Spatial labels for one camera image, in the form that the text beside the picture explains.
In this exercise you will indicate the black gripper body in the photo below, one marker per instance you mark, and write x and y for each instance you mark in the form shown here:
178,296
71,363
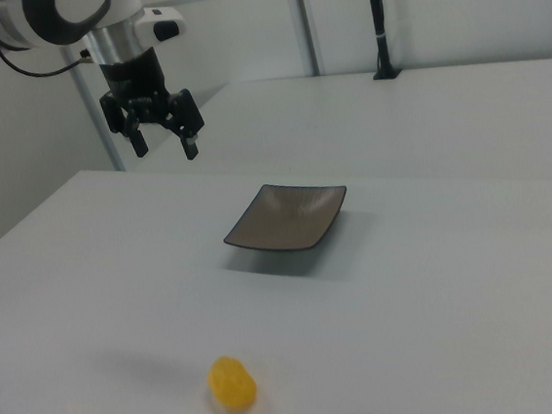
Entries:
134,79

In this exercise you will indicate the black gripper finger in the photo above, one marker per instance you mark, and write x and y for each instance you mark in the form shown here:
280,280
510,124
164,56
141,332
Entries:
186,113
113,112

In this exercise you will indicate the yellow lemon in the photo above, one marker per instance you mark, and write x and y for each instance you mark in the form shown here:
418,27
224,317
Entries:
231,381

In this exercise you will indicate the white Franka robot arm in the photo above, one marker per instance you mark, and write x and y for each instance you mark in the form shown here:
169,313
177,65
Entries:
18,21

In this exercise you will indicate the square brown ceramic plate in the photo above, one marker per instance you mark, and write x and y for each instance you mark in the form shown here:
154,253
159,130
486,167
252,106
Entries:
287,218

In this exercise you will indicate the black pole with base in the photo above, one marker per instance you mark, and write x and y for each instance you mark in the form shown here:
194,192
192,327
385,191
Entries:
377,11

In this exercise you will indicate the aluminium frame post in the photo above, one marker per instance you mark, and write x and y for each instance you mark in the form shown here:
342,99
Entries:
306,23
96,116

